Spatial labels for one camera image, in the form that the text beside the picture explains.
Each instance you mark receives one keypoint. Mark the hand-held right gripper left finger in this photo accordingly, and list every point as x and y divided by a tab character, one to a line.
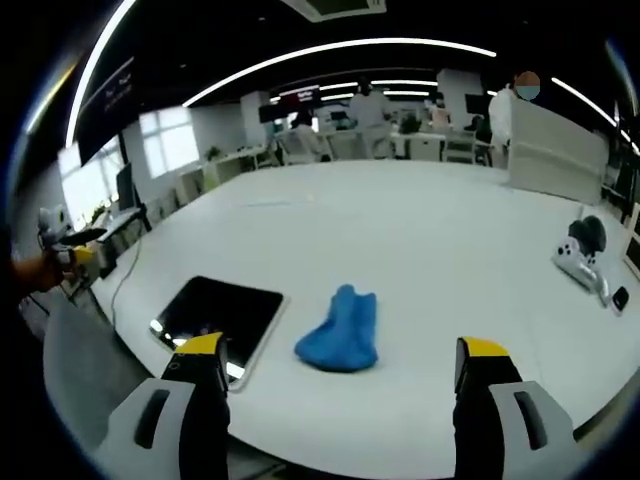
165	420

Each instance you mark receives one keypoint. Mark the small black device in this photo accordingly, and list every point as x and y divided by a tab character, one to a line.
620	298

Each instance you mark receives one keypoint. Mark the white game controller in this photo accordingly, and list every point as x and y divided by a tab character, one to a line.
580	260

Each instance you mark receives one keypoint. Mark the white partition panel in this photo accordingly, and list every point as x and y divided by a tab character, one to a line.
552	150

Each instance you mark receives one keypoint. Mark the person's left hand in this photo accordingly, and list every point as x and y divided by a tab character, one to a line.
37	272

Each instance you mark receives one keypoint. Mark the white office desk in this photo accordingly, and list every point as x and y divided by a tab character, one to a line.
117	225

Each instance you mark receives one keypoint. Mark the blue cleaning cloth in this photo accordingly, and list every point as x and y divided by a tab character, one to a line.
345	332

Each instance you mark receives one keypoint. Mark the black tablet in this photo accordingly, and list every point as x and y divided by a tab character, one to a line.
220	320

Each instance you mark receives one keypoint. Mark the dark hanging wall screen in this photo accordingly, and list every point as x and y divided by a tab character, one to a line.
106	112

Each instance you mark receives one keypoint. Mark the dark grey headphones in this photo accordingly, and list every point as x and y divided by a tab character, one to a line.
589	232

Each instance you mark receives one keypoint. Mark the black computer monitor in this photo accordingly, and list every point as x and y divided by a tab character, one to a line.
127	187

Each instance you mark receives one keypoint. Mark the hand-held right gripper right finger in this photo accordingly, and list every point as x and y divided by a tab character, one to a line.
505	415

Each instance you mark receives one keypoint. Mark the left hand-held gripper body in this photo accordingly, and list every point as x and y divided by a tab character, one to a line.
54	227

